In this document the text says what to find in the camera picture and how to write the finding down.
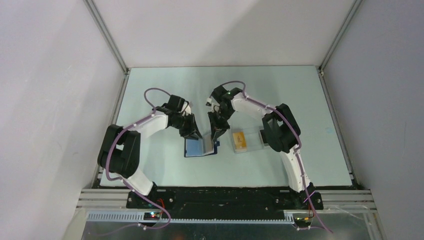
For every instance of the controller board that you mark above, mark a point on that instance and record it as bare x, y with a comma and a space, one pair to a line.
152, 216
303, 219

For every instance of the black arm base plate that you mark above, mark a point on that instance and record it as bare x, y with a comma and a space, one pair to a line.
226, 203

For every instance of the right controller board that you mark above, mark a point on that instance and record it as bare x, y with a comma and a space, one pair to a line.
303, 219

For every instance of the grey cable duct strip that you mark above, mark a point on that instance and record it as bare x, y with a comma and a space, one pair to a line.
137, 217

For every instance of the orange card stack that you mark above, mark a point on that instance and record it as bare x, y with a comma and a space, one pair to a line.
239, 141

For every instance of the left controller board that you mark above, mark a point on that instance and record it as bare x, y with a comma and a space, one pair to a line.
152, 216

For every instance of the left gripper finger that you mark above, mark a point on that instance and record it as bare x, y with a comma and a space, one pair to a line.
188, 133
193, 124

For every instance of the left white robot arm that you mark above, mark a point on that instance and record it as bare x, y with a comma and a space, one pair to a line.
120, 151

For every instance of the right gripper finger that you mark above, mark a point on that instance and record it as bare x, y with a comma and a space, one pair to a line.
221, 125
212, 117

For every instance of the blue card holder wallet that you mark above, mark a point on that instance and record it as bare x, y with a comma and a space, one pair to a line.
201, 147

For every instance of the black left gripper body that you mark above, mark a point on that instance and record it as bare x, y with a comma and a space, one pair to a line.
184, 121

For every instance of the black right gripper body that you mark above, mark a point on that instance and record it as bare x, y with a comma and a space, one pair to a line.
224, 114

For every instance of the clear plastic card tray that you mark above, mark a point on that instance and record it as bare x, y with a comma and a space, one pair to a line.
252, 138

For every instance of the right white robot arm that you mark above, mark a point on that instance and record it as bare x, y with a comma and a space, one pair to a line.
280, 129

